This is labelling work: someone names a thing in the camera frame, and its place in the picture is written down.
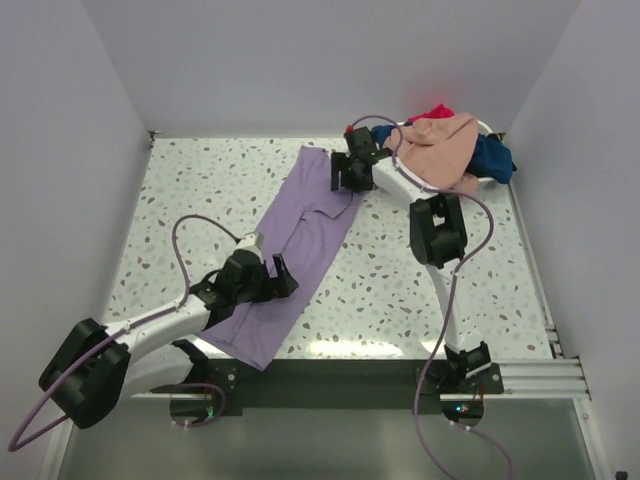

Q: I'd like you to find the lavender t shirt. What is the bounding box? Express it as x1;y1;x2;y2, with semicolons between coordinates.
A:
199;146;361;370

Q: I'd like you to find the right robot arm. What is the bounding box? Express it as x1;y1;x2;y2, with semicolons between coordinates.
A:
330;126;491;393

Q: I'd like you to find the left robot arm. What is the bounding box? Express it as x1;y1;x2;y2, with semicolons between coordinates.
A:
38;249;298;429

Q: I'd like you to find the peach pink t shirt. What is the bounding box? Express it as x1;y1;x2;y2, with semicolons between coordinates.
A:
383;113;479;193

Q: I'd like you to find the red t shirt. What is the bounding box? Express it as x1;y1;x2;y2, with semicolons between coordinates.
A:
407;103;455;123

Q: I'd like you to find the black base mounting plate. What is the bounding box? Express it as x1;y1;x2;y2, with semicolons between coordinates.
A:
148;357;504;419

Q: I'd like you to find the white laundry basket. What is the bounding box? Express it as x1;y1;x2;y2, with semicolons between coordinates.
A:
389;119;501;189

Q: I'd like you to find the navy blue t shirt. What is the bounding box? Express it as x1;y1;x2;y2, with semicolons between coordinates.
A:
370;123;518;185

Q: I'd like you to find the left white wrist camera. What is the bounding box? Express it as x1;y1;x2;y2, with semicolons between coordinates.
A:
235;231;264;260

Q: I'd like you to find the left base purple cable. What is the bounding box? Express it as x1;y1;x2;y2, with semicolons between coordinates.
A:
172;382;232;430

